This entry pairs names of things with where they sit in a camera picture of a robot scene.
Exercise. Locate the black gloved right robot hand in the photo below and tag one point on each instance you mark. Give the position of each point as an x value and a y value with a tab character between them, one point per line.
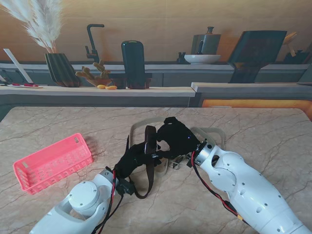
182	141

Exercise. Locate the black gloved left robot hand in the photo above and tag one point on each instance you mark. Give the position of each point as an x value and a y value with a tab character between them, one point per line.
131	161

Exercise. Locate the dark brown braided belt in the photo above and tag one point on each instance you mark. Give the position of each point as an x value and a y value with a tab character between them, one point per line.
151	175

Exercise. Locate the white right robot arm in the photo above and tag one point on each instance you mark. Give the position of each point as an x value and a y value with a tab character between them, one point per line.
243	185

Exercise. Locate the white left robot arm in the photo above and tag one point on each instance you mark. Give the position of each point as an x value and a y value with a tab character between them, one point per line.
80	195

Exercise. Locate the tan braided belt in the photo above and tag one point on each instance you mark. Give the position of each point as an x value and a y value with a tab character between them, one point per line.
132	132

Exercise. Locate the pink plastic storage basket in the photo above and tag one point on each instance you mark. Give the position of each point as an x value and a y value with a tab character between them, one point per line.
48	168

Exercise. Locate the printed kitchen scene backdrop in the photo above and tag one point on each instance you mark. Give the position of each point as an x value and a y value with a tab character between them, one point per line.
156	14

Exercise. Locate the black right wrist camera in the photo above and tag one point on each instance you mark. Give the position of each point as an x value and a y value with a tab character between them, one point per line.
189	162

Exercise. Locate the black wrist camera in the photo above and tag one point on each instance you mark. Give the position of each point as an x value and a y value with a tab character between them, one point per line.
189	162
125	187

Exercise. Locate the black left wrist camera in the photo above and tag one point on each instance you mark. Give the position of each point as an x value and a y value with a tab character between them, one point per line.
125	187

